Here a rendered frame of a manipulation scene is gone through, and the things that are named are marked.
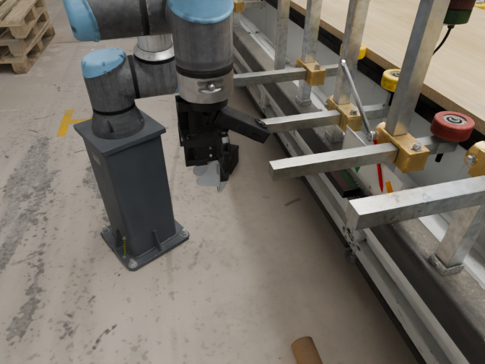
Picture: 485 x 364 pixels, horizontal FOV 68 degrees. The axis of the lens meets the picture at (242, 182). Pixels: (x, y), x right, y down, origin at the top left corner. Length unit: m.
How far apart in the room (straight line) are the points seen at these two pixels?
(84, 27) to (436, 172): 0.91
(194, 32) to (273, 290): 1.22
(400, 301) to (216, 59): 1.13
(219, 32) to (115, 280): 1.31
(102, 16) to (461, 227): 0.70
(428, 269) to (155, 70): 0.99
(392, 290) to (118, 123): 1.15
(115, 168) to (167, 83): 0.36
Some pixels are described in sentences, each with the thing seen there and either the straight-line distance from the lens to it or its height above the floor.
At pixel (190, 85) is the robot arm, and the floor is 1.06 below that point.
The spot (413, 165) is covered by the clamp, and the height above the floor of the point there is 0.84.
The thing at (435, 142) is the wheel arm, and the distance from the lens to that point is 0.90.
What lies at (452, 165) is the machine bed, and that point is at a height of 0.74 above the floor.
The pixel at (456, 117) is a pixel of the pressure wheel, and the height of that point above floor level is 0.91.
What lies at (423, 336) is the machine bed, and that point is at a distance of 1.40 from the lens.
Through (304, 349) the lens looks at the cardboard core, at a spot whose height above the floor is 0.08.
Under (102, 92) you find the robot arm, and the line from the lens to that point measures 1.32.
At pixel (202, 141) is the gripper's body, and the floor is 0.96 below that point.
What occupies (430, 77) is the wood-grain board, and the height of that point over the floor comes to 0.90.
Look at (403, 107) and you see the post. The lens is 0.84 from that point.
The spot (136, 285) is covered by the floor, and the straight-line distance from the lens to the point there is 1.64.
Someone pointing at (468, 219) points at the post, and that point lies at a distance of 0.74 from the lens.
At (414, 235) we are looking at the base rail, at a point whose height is 0.70.
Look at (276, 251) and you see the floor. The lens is 1.70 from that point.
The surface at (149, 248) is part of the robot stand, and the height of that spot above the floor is 0.04.
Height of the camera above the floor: 1.29
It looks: 39 degrees down
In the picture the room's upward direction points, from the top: straight up
